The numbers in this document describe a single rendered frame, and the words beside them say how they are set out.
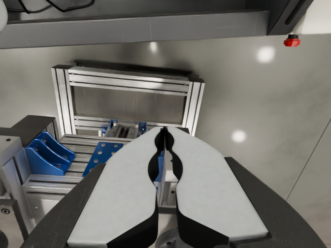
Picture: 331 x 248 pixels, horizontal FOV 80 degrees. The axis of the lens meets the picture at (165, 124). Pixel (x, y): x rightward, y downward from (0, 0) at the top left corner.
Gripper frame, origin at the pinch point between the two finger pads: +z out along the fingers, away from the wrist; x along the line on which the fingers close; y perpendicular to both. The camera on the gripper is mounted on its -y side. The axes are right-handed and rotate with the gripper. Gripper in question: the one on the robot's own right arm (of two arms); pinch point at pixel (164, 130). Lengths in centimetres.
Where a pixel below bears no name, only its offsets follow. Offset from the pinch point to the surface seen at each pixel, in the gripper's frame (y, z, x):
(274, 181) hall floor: 129, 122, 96
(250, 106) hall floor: 53, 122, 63
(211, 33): -3.8, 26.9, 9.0
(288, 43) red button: 0, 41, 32
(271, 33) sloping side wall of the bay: -3.4, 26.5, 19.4
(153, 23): -5.8, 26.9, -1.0
